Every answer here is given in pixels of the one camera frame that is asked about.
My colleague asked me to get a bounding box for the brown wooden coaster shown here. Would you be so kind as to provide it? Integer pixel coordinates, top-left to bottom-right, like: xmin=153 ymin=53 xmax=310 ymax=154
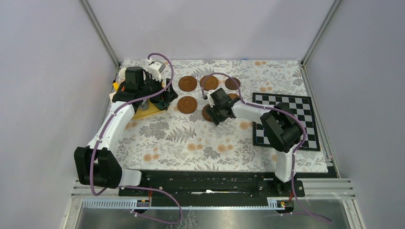
xmin=200 ymin=75 xmax=219 ymax=91
xmin=177 ymin=96 xmax=198 ymax=114
xmin=228 ymin=94 xmax=240 ymax=100
xmin=178 ymin=76 xmax=197 ymax=92
xmin=202 ymin=104 xmax=213 ymax=122

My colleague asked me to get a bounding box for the dark brown coaster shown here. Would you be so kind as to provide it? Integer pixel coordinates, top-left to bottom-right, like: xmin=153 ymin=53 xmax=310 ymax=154
xmin=224 ymin=77 xmax=241 ymax=90

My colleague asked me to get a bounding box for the floral tablecloth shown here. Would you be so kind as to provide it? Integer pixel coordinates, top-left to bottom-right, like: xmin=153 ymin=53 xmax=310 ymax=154
xmin=112 ymin=59 xmax=329 ymax=174

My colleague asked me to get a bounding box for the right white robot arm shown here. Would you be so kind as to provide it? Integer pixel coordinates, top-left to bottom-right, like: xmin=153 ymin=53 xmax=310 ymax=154
xmin=202 ymin=88 xmax=307 ymax=197

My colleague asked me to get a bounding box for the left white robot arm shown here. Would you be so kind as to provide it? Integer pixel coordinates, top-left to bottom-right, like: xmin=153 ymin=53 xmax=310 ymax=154
xmin=74 ymin=61 xmax=178 ymax=196

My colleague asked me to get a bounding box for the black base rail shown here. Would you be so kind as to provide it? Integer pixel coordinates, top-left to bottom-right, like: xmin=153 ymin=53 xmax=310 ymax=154
xmin=118 ymin=170 xmax=305 ymax=207

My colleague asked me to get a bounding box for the white pink block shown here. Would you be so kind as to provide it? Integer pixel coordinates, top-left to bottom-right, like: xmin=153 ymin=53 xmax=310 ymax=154
xmin=109 ymin=92 xmax=116 ymax=100

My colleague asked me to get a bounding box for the yellow block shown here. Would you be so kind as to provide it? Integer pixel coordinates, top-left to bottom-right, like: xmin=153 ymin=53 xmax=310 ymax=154
xmin=113 ymin=82 xmax=119 ymax=91

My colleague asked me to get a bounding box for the pink white mug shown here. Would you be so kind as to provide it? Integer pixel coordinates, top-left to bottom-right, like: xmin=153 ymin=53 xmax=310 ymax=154
xmin=117 ymin=67 xmax=127 ymax=83

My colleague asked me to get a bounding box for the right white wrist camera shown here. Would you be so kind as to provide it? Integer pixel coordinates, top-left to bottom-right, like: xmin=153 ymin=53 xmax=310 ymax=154
xmin=206 ymin=90 xmax=215 ymax=107

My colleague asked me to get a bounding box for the black white checkerboard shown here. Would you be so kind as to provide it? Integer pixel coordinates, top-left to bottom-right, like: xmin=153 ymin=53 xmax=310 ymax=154
xmin=252 ymin=92 xmax=321 ymax=152

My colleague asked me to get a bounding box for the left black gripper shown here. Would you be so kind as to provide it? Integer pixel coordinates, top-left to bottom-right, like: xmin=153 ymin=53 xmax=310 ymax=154
xmin=139 ymin=72 xmax=177 ymax=104

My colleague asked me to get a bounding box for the yellow tray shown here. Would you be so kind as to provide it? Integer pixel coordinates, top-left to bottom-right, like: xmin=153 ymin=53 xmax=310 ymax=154
xmin=114 ymin=90 xmax=165 ymax=120

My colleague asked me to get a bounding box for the grey mug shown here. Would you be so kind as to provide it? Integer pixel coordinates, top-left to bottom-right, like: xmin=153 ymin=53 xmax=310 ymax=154
xmin=138 ymin=100 xmax=149 ymax=111

